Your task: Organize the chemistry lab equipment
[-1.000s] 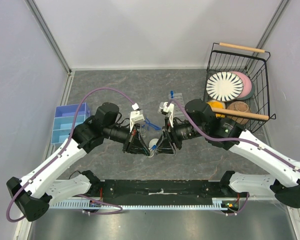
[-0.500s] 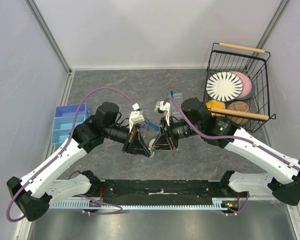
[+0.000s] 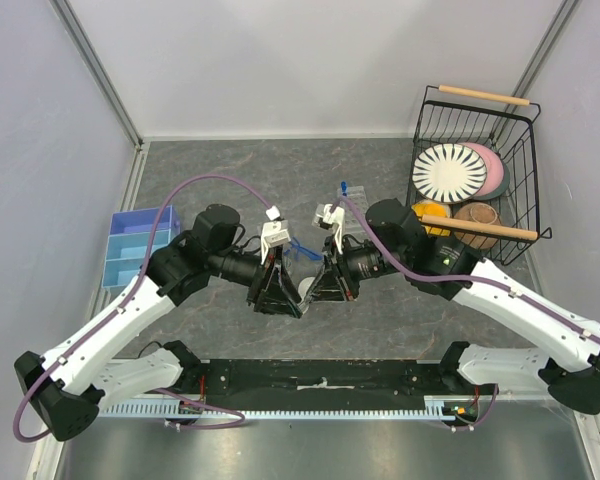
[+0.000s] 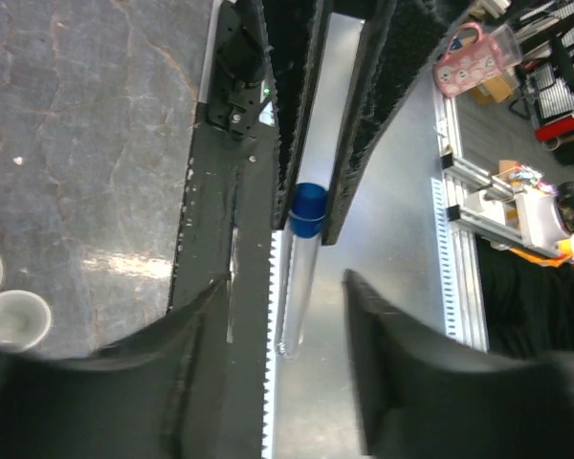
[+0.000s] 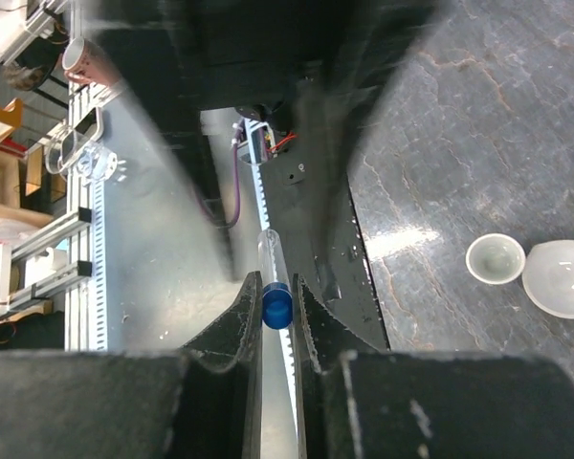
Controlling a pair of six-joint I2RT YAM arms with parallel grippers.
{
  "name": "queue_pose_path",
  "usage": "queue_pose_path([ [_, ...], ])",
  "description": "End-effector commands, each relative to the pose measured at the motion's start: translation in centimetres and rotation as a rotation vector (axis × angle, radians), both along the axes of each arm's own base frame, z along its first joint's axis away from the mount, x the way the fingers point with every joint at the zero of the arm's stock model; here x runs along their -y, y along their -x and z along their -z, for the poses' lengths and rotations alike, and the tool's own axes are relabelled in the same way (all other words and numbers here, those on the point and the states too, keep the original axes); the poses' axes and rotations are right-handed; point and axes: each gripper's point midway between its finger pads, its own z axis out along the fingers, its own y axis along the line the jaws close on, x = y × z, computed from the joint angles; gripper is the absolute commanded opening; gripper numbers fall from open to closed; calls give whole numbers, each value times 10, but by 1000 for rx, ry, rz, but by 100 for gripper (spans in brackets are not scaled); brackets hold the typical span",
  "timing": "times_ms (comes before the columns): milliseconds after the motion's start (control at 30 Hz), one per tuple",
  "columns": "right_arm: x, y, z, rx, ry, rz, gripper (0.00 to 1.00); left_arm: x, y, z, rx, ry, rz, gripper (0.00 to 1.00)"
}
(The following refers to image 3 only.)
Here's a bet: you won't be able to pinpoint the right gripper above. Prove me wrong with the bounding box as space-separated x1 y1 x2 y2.
305 232 409 302

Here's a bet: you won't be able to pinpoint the large white dish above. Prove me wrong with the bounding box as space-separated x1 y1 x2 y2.
298 276 315 299

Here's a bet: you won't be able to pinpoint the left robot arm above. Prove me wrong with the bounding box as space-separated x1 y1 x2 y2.
14 204 303 441

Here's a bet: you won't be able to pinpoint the brown wooden bowl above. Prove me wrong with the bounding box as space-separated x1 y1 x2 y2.
452 202 504 251

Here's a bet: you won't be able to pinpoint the clear test tube rack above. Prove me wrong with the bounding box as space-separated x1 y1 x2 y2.
336 185 368 222

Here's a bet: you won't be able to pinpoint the black wire dish basket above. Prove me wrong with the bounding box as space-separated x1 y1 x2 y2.
412 86 552 239

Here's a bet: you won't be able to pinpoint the light blue cable duct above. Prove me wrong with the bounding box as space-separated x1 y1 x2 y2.
99 396 455 421

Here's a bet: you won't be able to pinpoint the blue compartment organizer box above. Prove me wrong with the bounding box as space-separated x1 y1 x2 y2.
101 205 181 292

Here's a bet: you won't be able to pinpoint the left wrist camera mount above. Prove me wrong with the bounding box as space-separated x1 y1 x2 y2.
260 206 292 264

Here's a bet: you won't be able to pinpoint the yellow bowl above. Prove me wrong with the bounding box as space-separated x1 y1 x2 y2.
411 200 452 237

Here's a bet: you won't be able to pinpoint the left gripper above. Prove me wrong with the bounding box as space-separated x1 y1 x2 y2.
209 244 302 319

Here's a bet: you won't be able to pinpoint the blue safety glasses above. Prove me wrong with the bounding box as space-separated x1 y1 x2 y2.
283 237 323 262

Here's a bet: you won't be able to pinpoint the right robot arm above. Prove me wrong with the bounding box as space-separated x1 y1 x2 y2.
302 198 600 415

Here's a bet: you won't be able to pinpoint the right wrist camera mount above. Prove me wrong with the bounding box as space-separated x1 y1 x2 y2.
312 204 345 254

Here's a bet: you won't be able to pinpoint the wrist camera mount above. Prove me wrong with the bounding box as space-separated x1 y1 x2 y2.
312 204 345 254
260 206 292 264

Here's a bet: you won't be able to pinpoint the white blue striped plate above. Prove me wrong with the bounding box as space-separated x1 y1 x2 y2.
411 143 487 204

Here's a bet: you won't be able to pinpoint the pink plate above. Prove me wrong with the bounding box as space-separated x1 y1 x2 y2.
462 142 504 188

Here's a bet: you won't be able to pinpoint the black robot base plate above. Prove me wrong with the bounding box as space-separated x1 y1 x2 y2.
142 357 501 412

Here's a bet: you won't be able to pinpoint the dark green plate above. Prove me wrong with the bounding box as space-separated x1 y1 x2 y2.
473 165 510 202

